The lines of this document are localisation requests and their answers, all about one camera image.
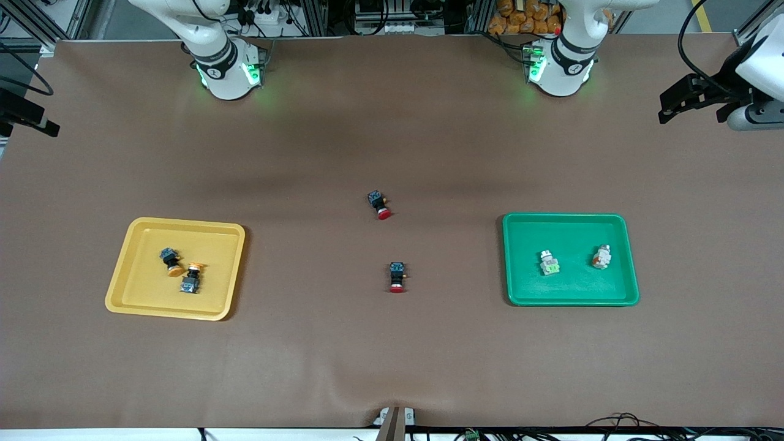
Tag yellow push button switch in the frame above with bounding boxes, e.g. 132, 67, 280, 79
160, 247, 186, 278
181, 263, 206, 295

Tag pile of orange items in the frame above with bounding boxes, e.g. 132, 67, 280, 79
488, 0, 563, 36

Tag yellow plastic tray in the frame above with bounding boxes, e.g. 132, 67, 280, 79
105, 217, 246, 322

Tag green plastic tray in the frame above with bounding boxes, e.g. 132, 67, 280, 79
502, 212, 640, 307

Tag white power strip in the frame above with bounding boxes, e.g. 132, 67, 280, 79
242, 6, 290, 37

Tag brown table cover mat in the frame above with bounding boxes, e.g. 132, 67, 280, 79
0, 34, 784, 429

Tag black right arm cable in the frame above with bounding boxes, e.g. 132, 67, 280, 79
0, 42, 56, 97

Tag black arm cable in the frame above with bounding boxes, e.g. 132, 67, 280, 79
677, 0, 747, 94
0, 42, 56, 97

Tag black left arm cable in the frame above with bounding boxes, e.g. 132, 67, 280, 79
677, 0, 747, 94

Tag aluminium frame post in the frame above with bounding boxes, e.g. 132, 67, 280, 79
308, 0, 330, 36
465, 0, 492, 34

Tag control box with cables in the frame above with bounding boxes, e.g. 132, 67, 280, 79
354, 0, 410, 36

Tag metal table edge bracket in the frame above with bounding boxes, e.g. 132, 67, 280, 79
374, 406, 418, 441

